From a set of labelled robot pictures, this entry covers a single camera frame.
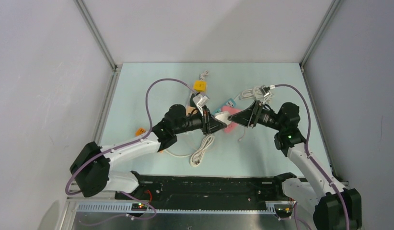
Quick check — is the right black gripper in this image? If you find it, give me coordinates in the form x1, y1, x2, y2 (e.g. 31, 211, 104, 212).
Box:
228, 99, 284, 132

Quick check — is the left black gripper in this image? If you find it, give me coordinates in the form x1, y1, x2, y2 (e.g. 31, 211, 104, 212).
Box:
174, 105, 227, 136

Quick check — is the pink triangular power strip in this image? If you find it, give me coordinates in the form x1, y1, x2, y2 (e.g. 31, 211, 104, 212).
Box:
220, 106, 242, 134

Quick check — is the beige cube plug adapter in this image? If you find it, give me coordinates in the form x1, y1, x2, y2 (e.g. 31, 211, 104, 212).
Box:
186, 106, 199, 116

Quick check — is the yellow cube plug adapter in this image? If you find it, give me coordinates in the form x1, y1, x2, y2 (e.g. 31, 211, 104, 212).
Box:
193, 80, 207, 92

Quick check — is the orange power strip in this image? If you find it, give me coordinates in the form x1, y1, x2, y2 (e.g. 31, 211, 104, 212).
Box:
135, 128, 163, 153

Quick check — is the white plug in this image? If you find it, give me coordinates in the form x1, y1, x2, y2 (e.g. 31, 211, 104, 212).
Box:
214, 111, 231, 126

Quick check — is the white multicolour power strip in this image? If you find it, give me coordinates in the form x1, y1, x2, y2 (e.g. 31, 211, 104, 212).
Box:
199, 70, 209, 81

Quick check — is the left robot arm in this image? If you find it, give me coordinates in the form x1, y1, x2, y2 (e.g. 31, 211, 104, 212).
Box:
70, 104, 230, 199

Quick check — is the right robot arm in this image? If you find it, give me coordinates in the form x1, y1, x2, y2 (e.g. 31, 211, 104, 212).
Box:
228, 101, 362, 230

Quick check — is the blue power strip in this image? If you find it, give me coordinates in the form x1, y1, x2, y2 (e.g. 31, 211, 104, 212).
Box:
212, 98, 236, 115

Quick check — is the right circuit board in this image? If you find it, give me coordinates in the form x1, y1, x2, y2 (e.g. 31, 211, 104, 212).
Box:
275, 207, 294, 219

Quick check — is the circuit board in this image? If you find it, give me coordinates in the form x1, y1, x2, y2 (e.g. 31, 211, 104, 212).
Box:
131, 203, 148, 211
275, 207, 294, 219

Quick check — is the left circuit board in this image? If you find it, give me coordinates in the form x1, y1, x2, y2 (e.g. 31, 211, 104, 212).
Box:
131, 203, 148, 211

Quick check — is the bundled white cord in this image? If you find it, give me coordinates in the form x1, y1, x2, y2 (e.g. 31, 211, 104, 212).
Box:
233, 86, 274, 104

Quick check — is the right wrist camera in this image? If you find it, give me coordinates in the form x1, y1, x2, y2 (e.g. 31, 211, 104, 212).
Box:
259, 85, 276, 104

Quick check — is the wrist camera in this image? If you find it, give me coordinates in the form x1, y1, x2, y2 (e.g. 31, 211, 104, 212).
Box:
192, 94, 209, 115
259, 85, 276, 104

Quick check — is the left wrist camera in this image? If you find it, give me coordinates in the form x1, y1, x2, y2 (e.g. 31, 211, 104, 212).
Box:
192, 94, 209, 115

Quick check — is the coiled white cord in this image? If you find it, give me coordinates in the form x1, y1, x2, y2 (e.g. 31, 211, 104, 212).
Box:
163, 133, 215, 168

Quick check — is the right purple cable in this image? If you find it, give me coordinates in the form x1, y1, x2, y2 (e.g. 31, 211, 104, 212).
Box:
273, 84, 351, 230

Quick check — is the purple cable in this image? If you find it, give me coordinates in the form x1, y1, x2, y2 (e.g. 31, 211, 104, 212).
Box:
65, 78, 197, 196
273, 84, 351, 230

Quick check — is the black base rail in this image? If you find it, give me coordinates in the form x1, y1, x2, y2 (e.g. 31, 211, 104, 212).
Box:
131, 174, 293, 211

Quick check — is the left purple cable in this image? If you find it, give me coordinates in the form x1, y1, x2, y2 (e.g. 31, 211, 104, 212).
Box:
65, 78, 197, 196

